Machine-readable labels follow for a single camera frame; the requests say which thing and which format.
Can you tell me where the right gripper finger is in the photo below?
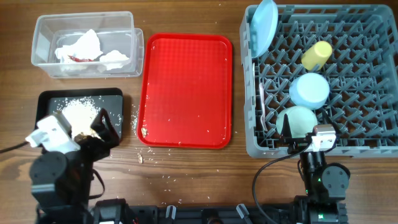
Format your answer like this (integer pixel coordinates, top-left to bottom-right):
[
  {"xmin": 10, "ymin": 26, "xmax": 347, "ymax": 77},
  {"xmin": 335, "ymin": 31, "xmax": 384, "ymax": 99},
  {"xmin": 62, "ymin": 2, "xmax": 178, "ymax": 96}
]
[
  {"xmin": 280, "ymin": 114, "xmax": 292, "ymax": 139},
  {"xmin": 322, "ymin": 110, "xmax": 335, "ymax": 128}
]

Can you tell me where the green bowl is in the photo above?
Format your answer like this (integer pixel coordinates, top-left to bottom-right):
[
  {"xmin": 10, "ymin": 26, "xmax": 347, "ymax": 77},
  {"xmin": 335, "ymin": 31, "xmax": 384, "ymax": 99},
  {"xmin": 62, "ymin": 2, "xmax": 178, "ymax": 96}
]
[{"xmin": 276, "ymin": 106, "xmax": 318, "ymax": 138}]

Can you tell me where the light blue bowl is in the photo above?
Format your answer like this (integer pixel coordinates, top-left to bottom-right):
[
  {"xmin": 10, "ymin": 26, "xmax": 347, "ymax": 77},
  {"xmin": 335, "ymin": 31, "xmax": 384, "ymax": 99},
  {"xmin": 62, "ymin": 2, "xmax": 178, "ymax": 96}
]
[{"xmin": 289, "ymin": 73, "xmax": 330, "ymax": 110}]

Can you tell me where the white plastic fork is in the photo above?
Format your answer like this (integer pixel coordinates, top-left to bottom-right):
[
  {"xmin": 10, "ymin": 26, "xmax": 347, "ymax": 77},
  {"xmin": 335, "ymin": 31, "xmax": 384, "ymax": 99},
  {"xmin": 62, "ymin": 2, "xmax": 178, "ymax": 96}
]
[{"xmin": 259, "ymin": 83, "xmax": 267, "ymax": 132}]

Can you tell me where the yellow cup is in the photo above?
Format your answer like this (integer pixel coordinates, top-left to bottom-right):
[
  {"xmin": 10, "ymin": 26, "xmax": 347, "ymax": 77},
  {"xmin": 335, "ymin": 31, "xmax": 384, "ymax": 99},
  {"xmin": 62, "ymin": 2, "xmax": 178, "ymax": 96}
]
[{"xmin": 301, "ymin": 41, "xmax": 333, "ymax": 71}]

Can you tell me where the small white napkin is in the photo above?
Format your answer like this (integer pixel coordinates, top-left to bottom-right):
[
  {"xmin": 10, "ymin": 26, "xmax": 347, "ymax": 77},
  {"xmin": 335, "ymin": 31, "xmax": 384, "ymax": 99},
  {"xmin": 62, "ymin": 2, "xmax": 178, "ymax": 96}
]
[{"xmin": 99, "ymin": 50, "xmax": 129, "ymax": 70}]

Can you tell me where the red snack wrapper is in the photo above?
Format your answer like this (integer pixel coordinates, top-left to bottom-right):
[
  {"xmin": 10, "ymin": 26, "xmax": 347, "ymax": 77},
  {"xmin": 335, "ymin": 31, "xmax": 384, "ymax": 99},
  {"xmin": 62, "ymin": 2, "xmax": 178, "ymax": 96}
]
[{"xmin": 68, "ymin": 55, "xmax": 93, "ymax": 62}]

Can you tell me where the large white napkin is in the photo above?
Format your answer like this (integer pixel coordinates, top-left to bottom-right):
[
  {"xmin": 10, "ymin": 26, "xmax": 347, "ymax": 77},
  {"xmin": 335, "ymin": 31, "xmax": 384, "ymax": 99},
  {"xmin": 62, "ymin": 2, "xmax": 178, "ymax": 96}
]
[{"xmin": 55, "ymin": 29, "xmax": 103, "ymax": 63}]

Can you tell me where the light blue plate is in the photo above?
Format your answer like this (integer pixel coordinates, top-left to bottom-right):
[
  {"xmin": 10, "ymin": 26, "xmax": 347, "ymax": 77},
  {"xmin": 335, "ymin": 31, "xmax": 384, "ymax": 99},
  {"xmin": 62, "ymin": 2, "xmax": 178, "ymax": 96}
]
[{"xmin": 249, "ymin": 0, "xmax": 278, "ymax": 58}]

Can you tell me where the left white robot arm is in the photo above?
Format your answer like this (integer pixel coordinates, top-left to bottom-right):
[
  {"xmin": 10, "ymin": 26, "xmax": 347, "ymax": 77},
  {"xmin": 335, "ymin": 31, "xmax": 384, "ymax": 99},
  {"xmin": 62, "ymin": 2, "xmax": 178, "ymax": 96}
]
[{"xmin": 26, "ymin": 109, "xmax": 136, "ymax": 223}]

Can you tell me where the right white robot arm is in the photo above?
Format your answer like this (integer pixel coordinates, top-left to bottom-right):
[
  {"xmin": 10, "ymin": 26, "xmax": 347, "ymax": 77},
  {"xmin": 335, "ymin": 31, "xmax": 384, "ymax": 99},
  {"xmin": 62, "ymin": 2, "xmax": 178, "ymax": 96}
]
[{"xmin": 280, "ymin": 111, "xmax": 351, "ymax": 224}]

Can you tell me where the grey dishwasher rack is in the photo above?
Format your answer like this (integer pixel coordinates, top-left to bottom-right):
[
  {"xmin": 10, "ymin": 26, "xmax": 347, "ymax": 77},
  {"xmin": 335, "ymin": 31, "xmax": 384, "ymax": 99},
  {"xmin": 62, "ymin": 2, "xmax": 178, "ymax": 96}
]
[{"xmin": 239, "ymin": 5, "xmax": 397, "ymax": 158}]

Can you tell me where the clear plastic waste bin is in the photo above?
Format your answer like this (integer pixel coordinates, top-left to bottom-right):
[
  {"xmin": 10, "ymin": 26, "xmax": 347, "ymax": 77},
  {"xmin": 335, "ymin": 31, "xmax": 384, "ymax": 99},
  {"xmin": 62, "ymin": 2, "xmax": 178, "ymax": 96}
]
[{"xmin": 31, "ymin": 11, "xmax": 144, "ymax": 78}]

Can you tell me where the food crumb on table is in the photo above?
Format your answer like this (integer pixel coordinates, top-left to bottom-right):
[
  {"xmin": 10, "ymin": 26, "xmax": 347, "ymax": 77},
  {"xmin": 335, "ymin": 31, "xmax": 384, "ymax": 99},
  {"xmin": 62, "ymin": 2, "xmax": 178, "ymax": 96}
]
[{"xmin": 137, "ymin": 154, "xmax": 144, "ymax": 164}]

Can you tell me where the black rectangular tray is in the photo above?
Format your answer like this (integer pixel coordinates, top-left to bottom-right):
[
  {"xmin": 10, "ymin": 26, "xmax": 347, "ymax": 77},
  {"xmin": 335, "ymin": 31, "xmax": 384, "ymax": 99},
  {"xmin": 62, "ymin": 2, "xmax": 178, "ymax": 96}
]
[{"xmin": 36, "ymin": 88, "xmax": 124, "ymax": 136}]

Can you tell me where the red serving tray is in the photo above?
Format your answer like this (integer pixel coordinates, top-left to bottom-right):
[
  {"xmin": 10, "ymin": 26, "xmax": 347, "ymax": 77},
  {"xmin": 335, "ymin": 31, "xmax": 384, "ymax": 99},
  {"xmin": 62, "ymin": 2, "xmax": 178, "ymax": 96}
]
[{"xmin": 137, "ymin": 33, "xmax": 233, "ymax": 149}]

